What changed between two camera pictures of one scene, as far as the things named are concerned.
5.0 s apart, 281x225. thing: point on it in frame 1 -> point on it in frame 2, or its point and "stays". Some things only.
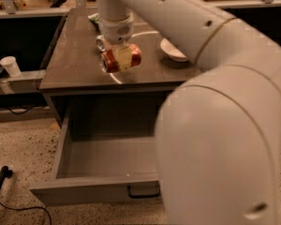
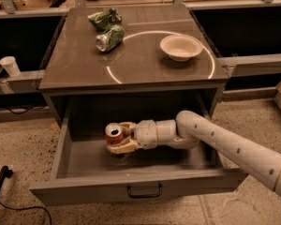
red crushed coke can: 111,61 -> 113,133
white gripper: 117,31 -> 145,134
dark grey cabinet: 107,105 stays
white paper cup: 9,64 stays
